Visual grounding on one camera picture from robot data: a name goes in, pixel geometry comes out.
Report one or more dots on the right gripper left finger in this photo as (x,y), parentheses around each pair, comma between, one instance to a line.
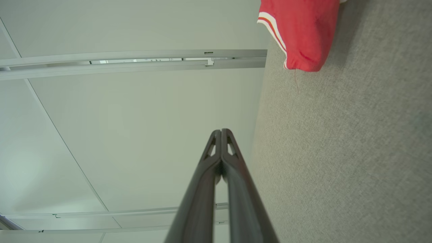
(199,202)

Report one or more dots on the red shorts white stripes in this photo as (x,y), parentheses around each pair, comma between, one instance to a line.
(303,33)

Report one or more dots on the grey partition post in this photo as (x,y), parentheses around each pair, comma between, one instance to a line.
(135,54)
(101,71)

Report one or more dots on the grey fabric sofa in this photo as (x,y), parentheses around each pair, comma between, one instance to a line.
(354,152)

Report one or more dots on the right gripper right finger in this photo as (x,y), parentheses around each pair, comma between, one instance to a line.
(243,202)

